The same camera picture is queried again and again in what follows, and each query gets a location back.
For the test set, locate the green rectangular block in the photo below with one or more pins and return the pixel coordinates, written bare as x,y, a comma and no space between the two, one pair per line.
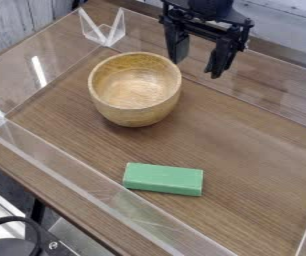
165,179

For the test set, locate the metal base bracket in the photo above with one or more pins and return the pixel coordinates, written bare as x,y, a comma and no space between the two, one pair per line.
52,246

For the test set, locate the brown wooden bowl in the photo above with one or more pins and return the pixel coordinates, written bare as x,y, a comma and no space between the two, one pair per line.
135,88

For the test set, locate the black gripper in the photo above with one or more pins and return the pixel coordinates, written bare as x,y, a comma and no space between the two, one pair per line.
210,19

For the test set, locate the black table leg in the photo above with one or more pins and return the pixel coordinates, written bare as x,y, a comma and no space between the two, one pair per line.
38,211

